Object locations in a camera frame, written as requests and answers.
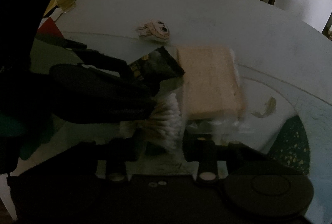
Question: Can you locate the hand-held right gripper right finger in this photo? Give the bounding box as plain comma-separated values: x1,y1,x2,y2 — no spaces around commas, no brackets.
182,133,304,185

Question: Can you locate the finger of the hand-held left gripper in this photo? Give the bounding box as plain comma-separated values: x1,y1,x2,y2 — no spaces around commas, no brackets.
62,39,133,80
121,76,160,97

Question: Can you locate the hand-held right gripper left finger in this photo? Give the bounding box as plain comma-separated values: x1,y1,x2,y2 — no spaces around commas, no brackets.
75,135,147,183

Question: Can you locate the black snack packet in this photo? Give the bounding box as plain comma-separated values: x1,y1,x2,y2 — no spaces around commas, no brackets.
127,46,186,84

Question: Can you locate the cotton swab pack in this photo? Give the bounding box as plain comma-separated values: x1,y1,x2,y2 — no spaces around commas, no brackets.
119,93,186,154

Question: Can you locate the red cardboard box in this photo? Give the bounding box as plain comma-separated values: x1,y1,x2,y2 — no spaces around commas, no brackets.
38,17,64,39

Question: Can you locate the pale plush toy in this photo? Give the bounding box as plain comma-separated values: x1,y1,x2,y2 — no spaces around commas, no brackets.
136,20,171,41

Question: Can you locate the teal cloth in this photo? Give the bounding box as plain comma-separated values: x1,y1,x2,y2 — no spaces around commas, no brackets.
0,112,55,160

